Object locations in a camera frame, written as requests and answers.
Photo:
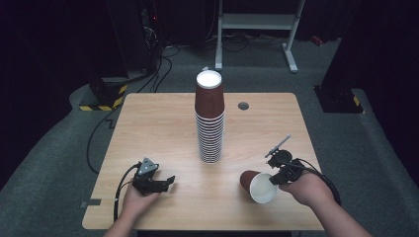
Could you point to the person's left hand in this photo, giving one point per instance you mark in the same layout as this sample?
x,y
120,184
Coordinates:
x,y
136,204

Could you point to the grey tape strip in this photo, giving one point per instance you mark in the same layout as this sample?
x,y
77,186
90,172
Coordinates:
x,y
91,202

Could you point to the person's right hand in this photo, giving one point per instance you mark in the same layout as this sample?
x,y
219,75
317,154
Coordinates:
x,y
308,189

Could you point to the small red object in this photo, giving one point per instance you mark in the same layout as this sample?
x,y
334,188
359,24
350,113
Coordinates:
x,y
317,40

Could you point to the black base with yellow stripes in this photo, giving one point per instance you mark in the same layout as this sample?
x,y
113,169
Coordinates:
x,y
105,97
339,100

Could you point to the single brown paper cup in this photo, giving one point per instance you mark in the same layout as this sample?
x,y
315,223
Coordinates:
x,y
260,189

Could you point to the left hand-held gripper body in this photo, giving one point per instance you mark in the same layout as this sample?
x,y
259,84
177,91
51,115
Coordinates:
x,y
145,182

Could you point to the white metal stand frame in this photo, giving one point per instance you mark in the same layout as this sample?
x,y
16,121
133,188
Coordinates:
x,y
257,21

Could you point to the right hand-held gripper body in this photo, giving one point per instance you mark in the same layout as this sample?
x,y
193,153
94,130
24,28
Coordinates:
x,y
288,168

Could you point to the stack of brown paper cups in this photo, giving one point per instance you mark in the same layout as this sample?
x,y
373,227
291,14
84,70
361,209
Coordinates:
x,y
209,98

